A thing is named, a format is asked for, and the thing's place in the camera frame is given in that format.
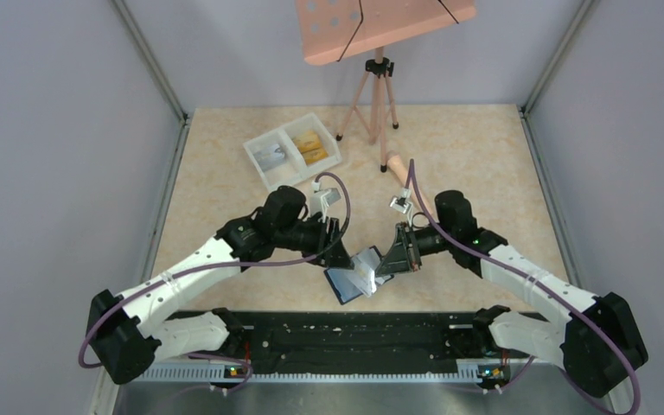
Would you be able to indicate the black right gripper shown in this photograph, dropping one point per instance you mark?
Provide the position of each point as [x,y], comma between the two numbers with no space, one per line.
[401,258]

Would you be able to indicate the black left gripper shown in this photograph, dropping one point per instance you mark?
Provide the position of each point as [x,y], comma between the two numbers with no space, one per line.
[329,243]

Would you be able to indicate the blue leather card holder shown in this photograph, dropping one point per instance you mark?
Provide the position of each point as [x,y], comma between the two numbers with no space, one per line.
[347,285]

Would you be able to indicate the yellow card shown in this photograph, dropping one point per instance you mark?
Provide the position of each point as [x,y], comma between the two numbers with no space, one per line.
[307,141]
[314,156]

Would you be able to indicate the silver card pulled out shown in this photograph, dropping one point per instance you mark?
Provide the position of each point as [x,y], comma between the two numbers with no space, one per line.
[363,275]

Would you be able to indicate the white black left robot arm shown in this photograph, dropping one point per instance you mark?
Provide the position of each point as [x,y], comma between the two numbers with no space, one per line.
[131,330]

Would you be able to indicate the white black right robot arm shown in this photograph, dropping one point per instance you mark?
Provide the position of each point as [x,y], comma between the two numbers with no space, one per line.
[593,339]

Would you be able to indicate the yellow card in tray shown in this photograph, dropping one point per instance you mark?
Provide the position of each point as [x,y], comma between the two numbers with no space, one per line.
[307,141]

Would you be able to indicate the silver card in tray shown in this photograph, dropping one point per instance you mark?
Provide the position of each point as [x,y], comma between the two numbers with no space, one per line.
[270,157]

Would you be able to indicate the pink cylindrical tube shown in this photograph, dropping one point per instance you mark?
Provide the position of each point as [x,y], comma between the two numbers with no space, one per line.
[399,167]

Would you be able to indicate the white two-compartment plastic tray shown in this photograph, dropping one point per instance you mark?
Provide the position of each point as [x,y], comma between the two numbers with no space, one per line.
[295,170]

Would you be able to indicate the pink tripod music stand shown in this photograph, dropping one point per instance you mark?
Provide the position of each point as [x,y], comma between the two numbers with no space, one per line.
[332,31]

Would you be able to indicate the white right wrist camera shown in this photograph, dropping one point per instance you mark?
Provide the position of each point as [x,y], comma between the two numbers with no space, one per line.
[402,204]

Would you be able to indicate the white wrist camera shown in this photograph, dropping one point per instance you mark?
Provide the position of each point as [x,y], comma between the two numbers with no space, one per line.
[321,200]
[402,204]

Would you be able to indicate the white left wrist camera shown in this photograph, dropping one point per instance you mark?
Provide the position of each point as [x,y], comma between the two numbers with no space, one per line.
[321,200]

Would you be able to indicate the aluminium frame rail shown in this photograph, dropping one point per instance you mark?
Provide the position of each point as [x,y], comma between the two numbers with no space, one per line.
[213,371]

